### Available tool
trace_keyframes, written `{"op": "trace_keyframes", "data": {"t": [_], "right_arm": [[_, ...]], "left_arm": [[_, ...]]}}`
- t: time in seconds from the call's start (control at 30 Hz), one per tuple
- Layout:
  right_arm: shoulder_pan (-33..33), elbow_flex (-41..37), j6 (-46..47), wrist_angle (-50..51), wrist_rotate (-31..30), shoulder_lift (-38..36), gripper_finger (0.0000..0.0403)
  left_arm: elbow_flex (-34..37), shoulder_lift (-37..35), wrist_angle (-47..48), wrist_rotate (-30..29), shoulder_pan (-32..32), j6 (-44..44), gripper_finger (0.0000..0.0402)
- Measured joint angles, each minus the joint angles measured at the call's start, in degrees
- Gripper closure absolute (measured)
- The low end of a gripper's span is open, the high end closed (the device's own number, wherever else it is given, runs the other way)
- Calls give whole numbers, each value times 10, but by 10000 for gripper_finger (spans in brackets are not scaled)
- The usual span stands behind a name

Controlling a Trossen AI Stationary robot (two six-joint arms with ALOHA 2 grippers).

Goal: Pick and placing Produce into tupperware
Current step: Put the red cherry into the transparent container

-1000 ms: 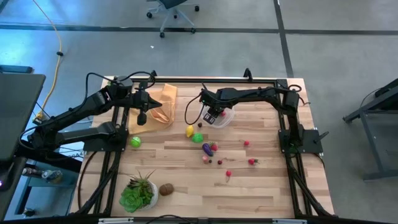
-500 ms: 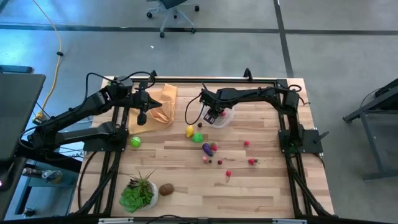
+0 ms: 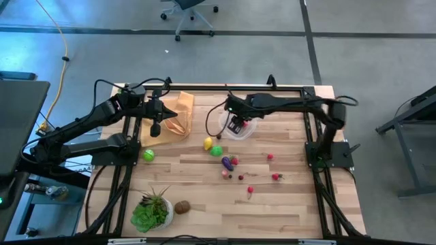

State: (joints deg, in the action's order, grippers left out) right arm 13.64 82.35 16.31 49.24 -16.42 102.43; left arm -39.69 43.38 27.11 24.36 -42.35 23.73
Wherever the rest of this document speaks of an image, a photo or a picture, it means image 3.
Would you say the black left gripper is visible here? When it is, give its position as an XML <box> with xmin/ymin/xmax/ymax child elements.
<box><xmin>145</xmin><ymin>88</ymin><xmax>178</xmax><ymax>137</ymax></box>

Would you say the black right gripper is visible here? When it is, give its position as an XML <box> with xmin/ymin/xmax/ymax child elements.
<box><xmin>224</xmin><ymin>94</ymin><xmax>262</xmax><ymax>135</ymax></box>

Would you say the clear plastic tupperware container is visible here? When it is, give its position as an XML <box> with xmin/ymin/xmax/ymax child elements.
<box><xmin>219</xmin><ymin>109</ymin><xmax>259</xmax><ymax>142</ymax></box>

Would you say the purple toy eggplant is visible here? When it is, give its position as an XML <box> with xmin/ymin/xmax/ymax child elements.
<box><xmin>221</xmin><ymin>156</ymin><xmax>235</xmax><ymax>172</ymax></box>

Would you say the brown toy kiwi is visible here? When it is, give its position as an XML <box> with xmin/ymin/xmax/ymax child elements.
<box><xmin>174</xmin><ymin>199</ymin><xmax>191</xmax><ymax>215</ymax></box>

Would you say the yellow folded cloth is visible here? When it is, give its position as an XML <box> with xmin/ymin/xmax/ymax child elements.
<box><xmin>140</xmin><ymin>91</ymin><xmax>195</xmax><ymax>148</ymax></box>

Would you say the potted green succulent plant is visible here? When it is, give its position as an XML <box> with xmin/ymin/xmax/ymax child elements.
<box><xmin>130</xmin><ymin>185</ymin><xmax>174</xmax><ymax>234</ymax></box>

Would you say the office chair base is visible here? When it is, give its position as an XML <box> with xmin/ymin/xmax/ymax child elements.
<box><xmin>159</xmin><ymin>0</ymin><xmax>219</xmax><ymax>42</ymax></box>

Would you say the silver and black device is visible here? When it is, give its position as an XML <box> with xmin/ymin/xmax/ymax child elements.
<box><xmin>23</xmin><ymin>182</ymin><xmax>69</xmax><ymax>201</ymax></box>

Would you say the dark grey desk top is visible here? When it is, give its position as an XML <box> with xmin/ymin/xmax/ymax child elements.
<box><xmin>0</xmin><ymin>80</ymin><xmax>51</xmax><ymax>178</ymax></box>

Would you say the grey metal desk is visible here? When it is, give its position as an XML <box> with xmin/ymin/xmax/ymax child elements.
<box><xmin>374</xmin><ymin>84</ymin><xmax>436</xmax><ymax>199</ymax></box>

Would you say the black computer tower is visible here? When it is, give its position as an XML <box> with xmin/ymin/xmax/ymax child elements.
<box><xmin>0</xmin><ymin>171</ymin><xmax>31</xmax><ymax>239</ymax></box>

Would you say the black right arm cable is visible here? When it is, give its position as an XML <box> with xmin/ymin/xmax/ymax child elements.
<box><xmin>204</xmin><ymin>99</ymin><xmax>232</xmax><ymax>137</ymax></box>

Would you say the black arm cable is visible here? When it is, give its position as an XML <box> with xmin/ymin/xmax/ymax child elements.
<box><xmin>204</xmin><ymin>99</ymin><xmax>232</xmax><ymax>137</ymax></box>
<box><xmin>92</xmin><ymin>77</ymin><xmax>172</xmax><ymax>113</ymax></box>

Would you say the black aluminium table frame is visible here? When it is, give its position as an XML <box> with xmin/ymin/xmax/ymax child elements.
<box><xmin>81</xmin><ymin>83</ymin><xmax>367</xmax><ymax>239</ymax></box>

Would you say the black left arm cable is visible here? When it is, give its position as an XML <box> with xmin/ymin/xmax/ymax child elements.
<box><xmin>92</xmin><ymin>77</ymin><xmax>172</xmax><ymax>113</ymax></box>

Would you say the black lever handle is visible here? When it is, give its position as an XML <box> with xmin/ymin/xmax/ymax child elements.
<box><xmin>343</xmin><ymin>143</ymin><xmax>361</xmax><ymax>159</ymax></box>

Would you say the yellow extension cord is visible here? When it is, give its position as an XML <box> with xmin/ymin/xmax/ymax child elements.
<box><xmin>35</xmin><ymin>0</ymin><xmax>69</xmax><ymax>132</ymax></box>

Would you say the black floor cable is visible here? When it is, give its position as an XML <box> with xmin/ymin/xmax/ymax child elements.
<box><xmin>84</xmin><ymin>165</ymin><xmax>108</xmax><ymax>231</ymax></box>

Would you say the silver metal bracket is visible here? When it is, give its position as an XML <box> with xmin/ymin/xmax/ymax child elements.
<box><xmin>298</xmin><ymin>239</ymin><xmax>338</xmax><ymax>245</ymax></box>
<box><xmin>107</xmin><ymin>238</ymin><xmax>147</xmax><ymax>245</ymax></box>

